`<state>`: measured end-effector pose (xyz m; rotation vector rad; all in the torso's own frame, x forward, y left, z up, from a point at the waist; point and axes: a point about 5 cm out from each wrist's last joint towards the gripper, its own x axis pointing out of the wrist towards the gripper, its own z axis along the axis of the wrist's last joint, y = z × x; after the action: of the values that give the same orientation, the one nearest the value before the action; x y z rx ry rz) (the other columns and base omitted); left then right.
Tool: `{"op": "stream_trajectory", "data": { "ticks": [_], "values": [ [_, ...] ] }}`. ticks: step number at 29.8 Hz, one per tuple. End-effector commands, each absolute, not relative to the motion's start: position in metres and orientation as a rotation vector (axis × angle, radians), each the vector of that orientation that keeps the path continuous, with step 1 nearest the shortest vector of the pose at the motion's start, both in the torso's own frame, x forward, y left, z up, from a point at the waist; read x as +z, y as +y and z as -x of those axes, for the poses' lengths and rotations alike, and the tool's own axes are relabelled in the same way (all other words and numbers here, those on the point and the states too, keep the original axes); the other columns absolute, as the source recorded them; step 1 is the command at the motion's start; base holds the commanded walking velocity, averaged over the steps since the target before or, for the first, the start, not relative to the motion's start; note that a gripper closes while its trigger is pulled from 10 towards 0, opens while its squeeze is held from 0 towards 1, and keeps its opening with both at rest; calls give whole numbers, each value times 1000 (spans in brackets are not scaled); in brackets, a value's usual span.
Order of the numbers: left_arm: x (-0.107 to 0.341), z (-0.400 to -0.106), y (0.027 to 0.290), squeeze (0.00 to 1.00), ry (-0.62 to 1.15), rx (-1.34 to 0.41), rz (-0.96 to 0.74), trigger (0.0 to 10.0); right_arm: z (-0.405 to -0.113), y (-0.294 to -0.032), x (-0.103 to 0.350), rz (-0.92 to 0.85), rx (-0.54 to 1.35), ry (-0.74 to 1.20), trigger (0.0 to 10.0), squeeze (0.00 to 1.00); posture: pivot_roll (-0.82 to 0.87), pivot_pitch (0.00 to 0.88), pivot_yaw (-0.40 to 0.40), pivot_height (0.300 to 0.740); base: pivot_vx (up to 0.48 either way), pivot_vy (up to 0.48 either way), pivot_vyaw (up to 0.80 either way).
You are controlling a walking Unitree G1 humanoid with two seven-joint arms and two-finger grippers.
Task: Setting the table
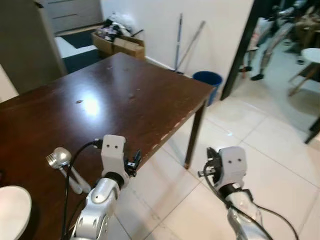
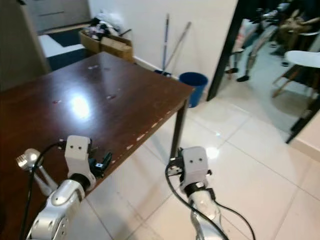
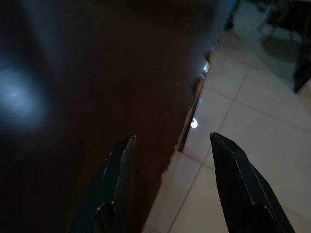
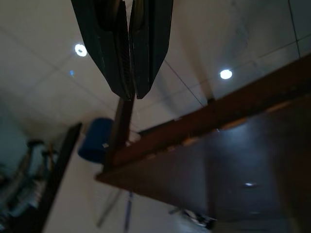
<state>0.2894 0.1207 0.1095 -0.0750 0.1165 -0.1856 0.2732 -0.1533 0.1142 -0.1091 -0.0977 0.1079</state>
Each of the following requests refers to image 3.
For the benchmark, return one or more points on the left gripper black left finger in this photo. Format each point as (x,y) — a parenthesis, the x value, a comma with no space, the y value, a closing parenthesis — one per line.
(116,189)

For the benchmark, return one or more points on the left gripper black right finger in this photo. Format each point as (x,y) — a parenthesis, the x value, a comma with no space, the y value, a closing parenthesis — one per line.
(243,194)

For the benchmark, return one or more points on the dark chair frame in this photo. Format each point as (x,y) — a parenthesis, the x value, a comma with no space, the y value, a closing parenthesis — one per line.
(279,21)

